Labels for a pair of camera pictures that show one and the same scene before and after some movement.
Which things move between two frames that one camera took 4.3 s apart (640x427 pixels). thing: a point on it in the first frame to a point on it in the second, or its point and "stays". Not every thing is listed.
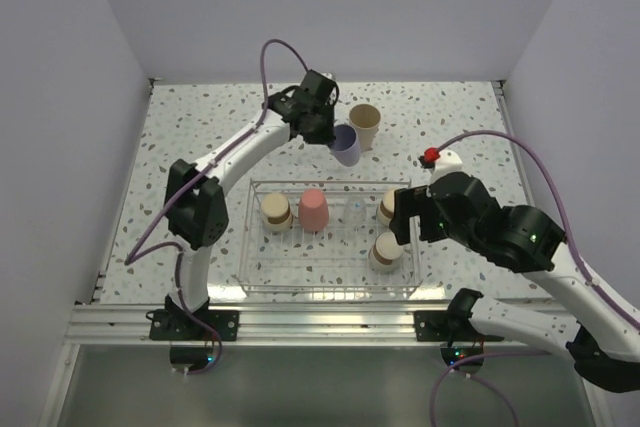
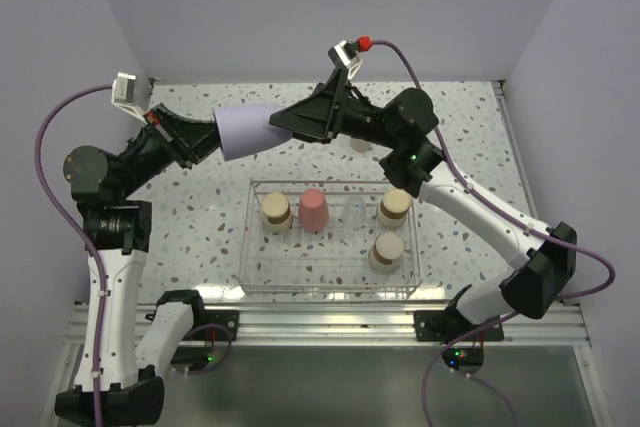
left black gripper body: [321, 130] to [154, 150]
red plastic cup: [313, 210] stays
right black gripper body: [415, 200] to [362, 121]
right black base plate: [439, 326] stays
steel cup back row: [386, 253] stays
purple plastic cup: [346, 147] to [246, 129]
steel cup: [276, 211] stays
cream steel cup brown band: [385, 210] stays
